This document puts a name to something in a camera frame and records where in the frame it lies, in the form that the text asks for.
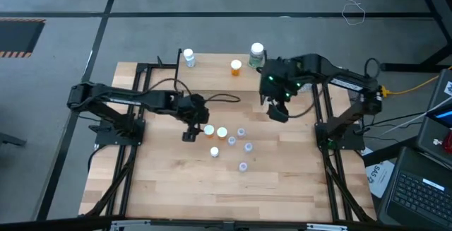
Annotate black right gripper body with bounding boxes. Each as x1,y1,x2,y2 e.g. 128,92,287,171
259,58,301,105

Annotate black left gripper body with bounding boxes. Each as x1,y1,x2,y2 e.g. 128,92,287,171
172,94,210,128

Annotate large clear bottle green label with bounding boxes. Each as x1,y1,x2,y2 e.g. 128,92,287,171
248,42,266,69

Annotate clear bottle white cap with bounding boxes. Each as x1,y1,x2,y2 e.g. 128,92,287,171
183,48,196,69

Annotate white printed paper sheet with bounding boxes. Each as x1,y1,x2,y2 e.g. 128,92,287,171
363,148,396,199

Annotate black desk legs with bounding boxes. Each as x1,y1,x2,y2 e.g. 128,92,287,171
355,0,452,73

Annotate black laptop with keyboard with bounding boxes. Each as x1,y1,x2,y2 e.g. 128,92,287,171
377,146,452,230

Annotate black hazard-striped floor mat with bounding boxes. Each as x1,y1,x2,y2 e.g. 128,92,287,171
0,18,47,59

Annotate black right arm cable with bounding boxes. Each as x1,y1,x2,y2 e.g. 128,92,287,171
286,82,326,119

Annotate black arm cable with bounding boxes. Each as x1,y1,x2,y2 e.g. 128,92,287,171
286,82,326,119
146,78,242,105

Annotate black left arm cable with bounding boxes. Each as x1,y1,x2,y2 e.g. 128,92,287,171
146,78,242,105

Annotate yellow extension cable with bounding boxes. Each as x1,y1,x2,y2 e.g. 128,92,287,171
379,64,452,96

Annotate thin white floor cable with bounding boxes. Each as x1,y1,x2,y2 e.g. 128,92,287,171
287,0,367,26

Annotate black aluminium rig frame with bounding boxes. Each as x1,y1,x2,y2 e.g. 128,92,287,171
0,56,452,231

